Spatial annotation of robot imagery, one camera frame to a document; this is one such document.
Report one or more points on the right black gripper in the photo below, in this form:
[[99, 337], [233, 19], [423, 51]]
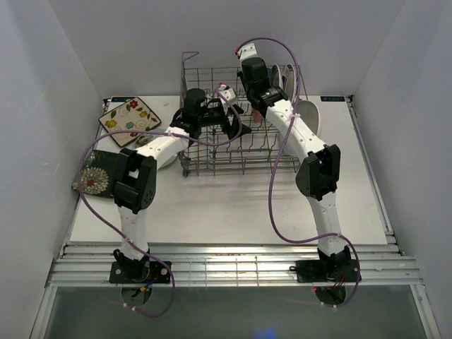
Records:
[[240, 73]]

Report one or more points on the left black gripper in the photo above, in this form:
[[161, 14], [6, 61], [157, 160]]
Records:
[[224, 126]]

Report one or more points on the pink polka dot plate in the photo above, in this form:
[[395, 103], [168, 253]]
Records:
[[257, 114]]

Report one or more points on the white oval plate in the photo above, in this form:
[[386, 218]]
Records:
[[310, 114]]

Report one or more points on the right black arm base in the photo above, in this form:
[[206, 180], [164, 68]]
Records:
[[316, 271]]

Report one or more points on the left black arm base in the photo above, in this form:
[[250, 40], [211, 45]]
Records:
[[149, 271]]

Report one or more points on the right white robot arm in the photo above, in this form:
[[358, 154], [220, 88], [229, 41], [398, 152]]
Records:
[[316, 178]]

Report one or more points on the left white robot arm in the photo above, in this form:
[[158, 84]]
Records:
[[134, 185]]

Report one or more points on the mint green flower plate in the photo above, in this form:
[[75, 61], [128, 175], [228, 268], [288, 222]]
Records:
[[144, 139]]

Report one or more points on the cream square floral plate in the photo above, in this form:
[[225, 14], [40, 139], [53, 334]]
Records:
[[128, 114]]

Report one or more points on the dark square floral plate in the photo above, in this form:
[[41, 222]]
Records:
[[97, 174]]

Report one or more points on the grey wire dish rack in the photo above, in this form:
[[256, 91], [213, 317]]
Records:
[[256, 150]]

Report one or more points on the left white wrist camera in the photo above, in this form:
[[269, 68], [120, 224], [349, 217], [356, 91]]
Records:
[[226, 94]]

